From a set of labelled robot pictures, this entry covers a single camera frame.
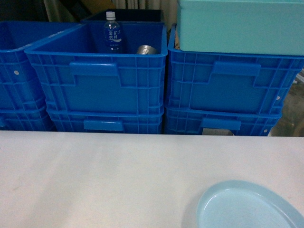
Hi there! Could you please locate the light blue round tray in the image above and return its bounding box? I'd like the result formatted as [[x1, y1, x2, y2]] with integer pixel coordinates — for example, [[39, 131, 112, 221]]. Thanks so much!
[[196, 180, 304, 228]]

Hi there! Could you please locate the middle lower blue crate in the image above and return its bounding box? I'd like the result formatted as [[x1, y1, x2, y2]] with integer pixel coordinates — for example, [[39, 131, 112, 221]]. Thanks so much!
[[47, 109, 162, 134]]

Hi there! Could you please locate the right lower blue crate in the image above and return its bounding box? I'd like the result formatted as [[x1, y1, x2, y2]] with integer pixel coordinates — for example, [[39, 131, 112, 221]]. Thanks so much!
[[164, 107, 282, 136]]

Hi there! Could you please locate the silver metal cup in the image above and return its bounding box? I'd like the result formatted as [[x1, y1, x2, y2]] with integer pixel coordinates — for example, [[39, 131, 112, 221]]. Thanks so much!
[[136, 45, 159, 55]]

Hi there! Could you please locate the clear water bottle blue label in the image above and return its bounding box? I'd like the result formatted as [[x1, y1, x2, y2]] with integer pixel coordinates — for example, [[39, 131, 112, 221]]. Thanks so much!
[[103, 11, 122, 54]]

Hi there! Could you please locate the blue crate with bottle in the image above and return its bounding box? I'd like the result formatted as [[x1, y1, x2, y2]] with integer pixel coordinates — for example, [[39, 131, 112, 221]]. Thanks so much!
[[25, 22, 168, 115]]

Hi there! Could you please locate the right upper blue crate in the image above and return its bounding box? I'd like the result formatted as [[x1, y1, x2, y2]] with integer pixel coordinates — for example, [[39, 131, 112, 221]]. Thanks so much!
[[166, 24, 304, 115]]

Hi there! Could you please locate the dark navy rear crate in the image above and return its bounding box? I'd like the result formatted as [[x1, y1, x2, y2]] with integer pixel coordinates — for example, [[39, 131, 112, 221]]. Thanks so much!
[[81, 9, 165, 23]]

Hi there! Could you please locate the left lower blue crate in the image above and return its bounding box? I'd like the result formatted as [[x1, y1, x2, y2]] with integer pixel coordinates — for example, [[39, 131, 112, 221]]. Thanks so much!
[[0, 107, 56, 132]]

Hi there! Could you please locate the left upper blue crate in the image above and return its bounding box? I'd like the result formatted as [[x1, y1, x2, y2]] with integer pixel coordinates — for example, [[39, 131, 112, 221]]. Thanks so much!
[[0, 21, 76, 111]]

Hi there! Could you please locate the teal plastic box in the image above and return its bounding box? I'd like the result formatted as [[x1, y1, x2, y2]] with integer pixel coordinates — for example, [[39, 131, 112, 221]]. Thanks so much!
[[177, 0, 304, 56]]

